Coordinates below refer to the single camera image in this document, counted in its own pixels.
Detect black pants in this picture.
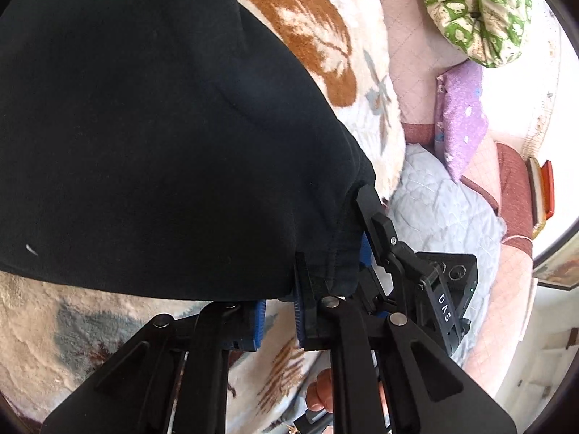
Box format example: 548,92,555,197
0,0,376,302

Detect person's right hand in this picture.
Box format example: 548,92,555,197
307,369,334,413

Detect red and orange flat box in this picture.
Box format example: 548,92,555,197
527,156,555,240

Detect light blue quilted pillow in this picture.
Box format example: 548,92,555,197
388,144,505,367

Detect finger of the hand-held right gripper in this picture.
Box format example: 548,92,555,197
354,184,424,291
359,232,398,315

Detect pink quilted bed sheet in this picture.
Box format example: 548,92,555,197
362,0,562,399

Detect purple flowered pillow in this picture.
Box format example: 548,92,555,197
435,61,490,182

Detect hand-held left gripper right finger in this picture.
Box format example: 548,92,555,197
293,251,517,434

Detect green and cream patterned quilt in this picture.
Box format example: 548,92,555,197
416,0,533,68

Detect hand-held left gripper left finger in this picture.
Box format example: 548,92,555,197
40,299,267,434

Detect cream leaf-print fleece blanket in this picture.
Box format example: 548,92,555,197
0,0,406,432

